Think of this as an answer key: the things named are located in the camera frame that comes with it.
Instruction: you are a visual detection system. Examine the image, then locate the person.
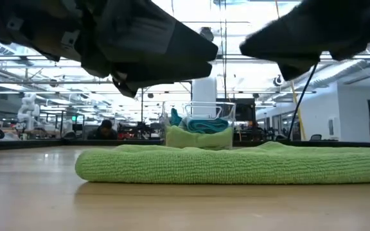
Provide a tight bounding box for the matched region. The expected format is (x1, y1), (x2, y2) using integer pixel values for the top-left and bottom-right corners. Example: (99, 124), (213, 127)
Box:
(87, 119), (119, 141)

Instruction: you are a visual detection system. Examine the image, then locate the black wall screen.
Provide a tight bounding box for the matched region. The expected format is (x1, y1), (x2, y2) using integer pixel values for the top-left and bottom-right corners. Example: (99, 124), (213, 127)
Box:
(234, 98), (256, 122)

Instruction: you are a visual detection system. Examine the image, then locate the white building column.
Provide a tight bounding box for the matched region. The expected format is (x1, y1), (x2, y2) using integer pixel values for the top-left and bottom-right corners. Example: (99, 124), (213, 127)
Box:
(192, 76), (218, 118)

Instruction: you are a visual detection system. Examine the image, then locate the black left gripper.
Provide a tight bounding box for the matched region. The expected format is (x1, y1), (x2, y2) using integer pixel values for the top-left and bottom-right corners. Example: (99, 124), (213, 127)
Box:
(0, 0), (117, 80)

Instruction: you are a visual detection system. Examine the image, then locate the ribbed ceiling air duct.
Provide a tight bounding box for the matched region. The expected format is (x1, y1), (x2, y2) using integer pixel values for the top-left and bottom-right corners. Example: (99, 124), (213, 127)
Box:
(310, 44), (370, 91)
(0, 40), (18, 56)

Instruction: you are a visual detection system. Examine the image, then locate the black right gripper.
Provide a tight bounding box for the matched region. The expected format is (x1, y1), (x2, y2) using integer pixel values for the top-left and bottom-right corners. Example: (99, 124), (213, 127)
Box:
(239, 0), (370, 82)

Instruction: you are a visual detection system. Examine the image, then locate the clear plastic bin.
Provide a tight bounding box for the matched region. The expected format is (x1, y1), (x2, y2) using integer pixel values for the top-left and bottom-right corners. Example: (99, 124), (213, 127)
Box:
(161, 101), (236, 151)

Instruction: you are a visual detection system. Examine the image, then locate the white robot figure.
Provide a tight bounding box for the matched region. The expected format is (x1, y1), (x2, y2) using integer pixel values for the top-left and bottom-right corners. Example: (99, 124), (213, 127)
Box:
(16, 92), (42, 131)

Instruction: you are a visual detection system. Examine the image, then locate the black ceiling cable reel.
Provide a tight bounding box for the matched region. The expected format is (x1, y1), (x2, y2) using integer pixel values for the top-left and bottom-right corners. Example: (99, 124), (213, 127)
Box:
(199, 26), (215, 42)

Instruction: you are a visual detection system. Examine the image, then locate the ceiling light strip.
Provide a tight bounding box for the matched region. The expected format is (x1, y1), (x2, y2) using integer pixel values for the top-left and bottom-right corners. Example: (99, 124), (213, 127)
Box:
(0, 54), (370, 62)

